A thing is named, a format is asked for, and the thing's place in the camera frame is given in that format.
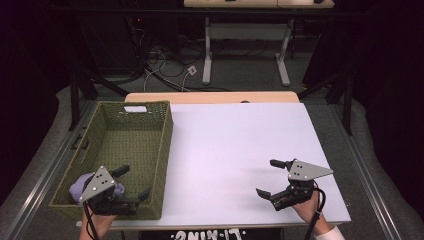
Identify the white power plug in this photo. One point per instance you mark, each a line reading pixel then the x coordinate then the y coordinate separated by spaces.
pixel 192 70

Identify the person's black printed clothing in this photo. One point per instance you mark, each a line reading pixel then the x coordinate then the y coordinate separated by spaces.
pixel 210 235

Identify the person's right hand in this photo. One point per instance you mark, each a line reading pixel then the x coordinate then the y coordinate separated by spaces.
pixel 310 210

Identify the purple cloth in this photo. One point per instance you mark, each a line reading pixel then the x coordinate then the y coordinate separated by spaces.
pixel 77 188

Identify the person's left hand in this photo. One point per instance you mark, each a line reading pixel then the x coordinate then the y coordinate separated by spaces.
pixel 98 225

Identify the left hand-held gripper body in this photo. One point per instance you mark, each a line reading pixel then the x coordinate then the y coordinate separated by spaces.
pixel 98 181

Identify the white-legged wooden desk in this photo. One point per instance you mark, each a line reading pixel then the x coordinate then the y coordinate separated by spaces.
pixel 248 31

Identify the black metal stand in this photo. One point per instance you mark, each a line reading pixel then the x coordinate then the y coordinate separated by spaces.
pixel 74 100
pixel 348 106

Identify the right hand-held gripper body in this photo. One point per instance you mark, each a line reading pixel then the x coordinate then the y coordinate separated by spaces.
pixel 305 171

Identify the white table cover sheet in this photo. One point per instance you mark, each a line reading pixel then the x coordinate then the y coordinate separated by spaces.
pixel 233 140

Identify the aluminium floor rail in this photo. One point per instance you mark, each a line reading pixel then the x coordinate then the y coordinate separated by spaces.
pixel 363 173
pixel 43 180

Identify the green woven basket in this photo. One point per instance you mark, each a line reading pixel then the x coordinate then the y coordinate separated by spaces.
pixel 133 140

